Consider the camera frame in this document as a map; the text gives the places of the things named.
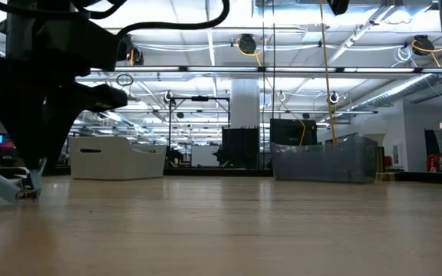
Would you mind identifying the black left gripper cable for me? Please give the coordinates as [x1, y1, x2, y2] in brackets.
[0, 0, 232, 39]

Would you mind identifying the translucent dark plastic bin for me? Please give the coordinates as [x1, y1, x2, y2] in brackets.
[269, 136, 378, 184]

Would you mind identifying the black cable reel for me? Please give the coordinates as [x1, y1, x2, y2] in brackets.
[412, 34, 436, 57]
[237, 33, 259, 55]
[119, 34, 145, 66]

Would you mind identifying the white square pillar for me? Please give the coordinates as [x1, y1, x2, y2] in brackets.
[230, 78, 261, 130]

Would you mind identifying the wooden bulb holder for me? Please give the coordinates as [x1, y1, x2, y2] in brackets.
[376, 145, 397, 182]

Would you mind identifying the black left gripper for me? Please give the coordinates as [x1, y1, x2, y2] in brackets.
[0, 21, 129, 189]

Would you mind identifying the thin black hanging cable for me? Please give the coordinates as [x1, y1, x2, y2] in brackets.
[261, 0, 266, 169]
[272, 0, 277, 120]

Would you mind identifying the black equipment box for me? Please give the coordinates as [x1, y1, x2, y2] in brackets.
[221, 126, 261, 170]
[269, 118, 318, 147]

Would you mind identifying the thick yellow cable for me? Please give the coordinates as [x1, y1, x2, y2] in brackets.
[318, 0, 338, 146]

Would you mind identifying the black gantry frame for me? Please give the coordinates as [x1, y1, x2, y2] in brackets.
[168, 95, 232, 169]

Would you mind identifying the silver ventilation duct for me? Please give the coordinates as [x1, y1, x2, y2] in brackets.
[353, 73, 441, 113]

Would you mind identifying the light grey plastic bin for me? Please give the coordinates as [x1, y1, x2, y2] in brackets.
[69, 136, 167, 180]

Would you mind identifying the black aluminium table frame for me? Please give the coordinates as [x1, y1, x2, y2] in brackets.
[54, 166, 442, 187]

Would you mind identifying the long light rail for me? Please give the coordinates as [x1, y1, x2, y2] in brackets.
[90, 65, 442, 75]

